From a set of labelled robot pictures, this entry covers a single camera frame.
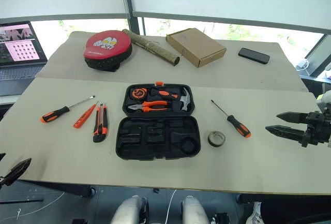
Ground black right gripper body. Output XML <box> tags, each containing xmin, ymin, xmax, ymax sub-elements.
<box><xmin>301</xmin><ymin>111</ymin><xmax>331</xmax><ymax>148</ymax></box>

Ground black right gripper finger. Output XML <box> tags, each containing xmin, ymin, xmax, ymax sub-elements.
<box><xmin>265</xmin><ymin>125</ymin><xmax>308</xmax><ymax>142</ymax></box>
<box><xmin>276</xmin><ymin>112</ymin><xmax>308</xmax><ymax>124</ymax></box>

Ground Phillips screwdriver orange black handle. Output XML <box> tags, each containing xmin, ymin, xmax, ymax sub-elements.
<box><xmin>210</xmin><ymin>99</ymin><xmax>252</xmax><ymax>139</ymax></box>

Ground slotted screwdriver orange black handle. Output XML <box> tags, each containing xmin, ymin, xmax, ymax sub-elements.
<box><xmin>40</xmin><ymin>95</ymin><xmax>96</xmax><ymax>124</ymax></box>

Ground black electrical tape roll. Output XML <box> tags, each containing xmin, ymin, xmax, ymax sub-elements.
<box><xmin>207</xmin><ymin>130</ymin><xmax>227</xmax><ymax>147</ymax></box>

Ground orange voltage tester pen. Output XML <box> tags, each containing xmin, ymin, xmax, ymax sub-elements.
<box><xmin>73</xmin><ymin>101</ymin><xmax>99</xmax><ymax>129</ymax></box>

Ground orange black utility knife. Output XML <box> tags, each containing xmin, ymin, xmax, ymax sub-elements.
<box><xmin>93</xmin><ymin>102</ymin><xmax>109</xmax><ymax>143</ymax></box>

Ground black tool case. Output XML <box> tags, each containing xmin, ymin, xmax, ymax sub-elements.
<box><xmin>115</xmin><ymin>81</ymin><xmax>202</xmax><ymax>161</ymax></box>

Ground black floor bar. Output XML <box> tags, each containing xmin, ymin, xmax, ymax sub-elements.
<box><xmin>0</xmin><ymin>197</ymin><xmax>44</xmax><ymax>205</ymax></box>

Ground black smartphone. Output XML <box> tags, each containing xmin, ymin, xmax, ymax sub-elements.
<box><xmin>238</xmin><ymin>47</ymin><xmax>270</xmax><ymax>65</ymax></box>

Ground white sneaker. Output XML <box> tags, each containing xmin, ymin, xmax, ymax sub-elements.
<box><xmin>245</xmin><ymin>202</ymin><xmax>265</xmax><ymax>224</ymax></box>

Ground grey laptop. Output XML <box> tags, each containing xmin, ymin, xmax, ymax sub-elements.
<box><xmin>0</xmin><ymin>21</ymin><xmax>49</xmax><ymax>97</ymax></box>

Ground silver left robot leg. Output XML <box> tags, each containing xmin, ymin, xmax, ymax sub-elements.
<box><xmin>111</xmin><ymin>195</ymin><xmax>149</xmax><ymax>224</ymax></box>

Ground silver robot leg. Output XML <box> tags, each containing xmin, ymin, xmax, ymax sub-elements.
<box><xmin>111</xmin><ymin>195</ymin><xmax>149</xmax><ymax>224</ymax></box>
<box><xmin>180</xmin><ymin>195</ymin><xmax>210</xmax><ymax>224</ymax></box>

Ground brown cardboard box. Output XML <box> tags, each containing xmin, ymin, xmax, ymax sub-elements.
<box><xmin>165</xmin><ymin>27</ymin><xmax>228</xmax><ymax>68</ymax></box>

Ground silver right robot leg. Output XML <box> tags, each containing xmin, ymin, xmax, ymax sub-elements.
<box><xmin>180</xmin><ymin>195</ymin><xmax>210</xmax><ymax>224</ymax></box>

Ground orange black tape measure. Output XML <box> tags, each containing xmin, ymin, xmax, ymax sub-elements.
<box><xmin>131</xmin><ymin>86</ymin><xmax>148</xmax><ymax>100</ymax></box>

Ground red black round punch pad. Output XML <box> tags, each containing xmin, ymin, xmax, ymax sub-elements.
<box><xmin>82</xmin><ymin>29</ymin><xmax>133</xmax><ymax>72</ymax></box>

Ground rolled bamboo mat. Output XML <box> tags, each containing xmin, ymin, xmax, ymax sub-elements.
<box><xmin>122</xmin><ymin>28</ymin><xmax>181</xmax><ymax>67</ymax></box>

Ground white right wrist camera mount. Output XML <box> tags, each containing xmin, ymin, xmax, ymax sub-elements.
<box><xmin>315</xmin><ymin>93</ymin><xmax>331</xmax><ymax>111</ymax></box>

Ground black table frame beam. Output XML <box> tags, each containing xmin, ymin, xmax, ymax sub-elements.
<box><xmin>19</xmin><ymin>179</ymin><xmax>96</xmax><ymax>198</ymax></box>
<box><xmin>236</xmin><ymin>193</ymin><xmax>331</xmax><ymax>205</ymax></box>

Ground white charger with cable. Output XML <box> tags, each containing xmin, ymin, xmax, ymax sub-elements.
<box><xmin>296</xmin><ymin>57</ymin><xmax>310</xmax><ymax>71</ymax></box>

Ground dark slanted window frame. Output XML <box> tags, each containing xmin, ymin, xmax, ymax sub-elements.
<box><xmin>301</xmin><ymin>34</ymin><xmax>331</xmax><ymax>78</ymax></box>

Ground claw hammer orange black handle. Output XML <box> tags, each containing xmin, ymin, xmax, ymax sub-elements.
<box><xmin>149</xmin><ymin>87</ymin><xmax>192</xmax><ymax>113</ymax></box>

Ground orange handled pliers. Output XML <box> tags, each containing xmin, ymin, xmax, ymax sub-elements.
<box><xmin>128</xmin><ymin>100</ymin><xmax>171</xmax><ymax>113</ymax></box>

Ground white floor cable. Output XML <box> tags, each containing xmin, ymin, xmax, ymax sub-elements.
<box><xmin>165</xmin><ymin>189</ymin><xmax>178</xmax><ymax>224</ymax></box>

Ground dark window frame post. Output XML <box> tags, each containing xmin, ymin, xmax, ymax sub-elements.
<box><xmin>121</xmin><ymin>0</ymin><xmax>141</xmax><ymax>35</ymax></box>

